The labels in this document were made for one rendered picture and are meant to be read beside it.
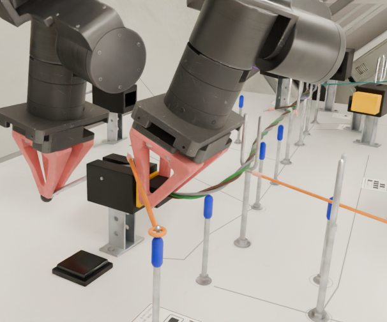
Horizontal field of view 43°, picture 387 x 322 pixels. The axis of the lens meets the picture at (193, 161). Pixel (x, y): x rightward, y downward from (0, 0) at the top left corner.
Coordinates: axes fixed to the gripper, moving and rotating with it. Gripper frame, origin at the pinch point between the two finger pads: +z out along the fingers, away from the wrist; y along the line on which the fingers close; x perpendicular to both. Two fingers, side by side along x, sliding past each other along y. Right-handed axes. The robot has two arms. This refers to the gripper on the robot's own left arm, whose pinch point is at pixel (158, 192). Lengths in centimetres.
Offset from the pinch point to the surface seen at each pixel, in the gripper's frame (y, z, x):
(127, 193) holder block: -2.0, 0.7, 2.0
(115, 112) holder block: 28.1, 10.5, 22.7
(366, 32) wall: 759, 59, 77
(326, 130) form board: 61, 5, -5
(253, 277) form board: 1.6, 2.7, -11.7
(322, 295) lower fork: -1.5, -2.0, -17.3
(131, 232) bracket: 0.9, 6.6, 1.2
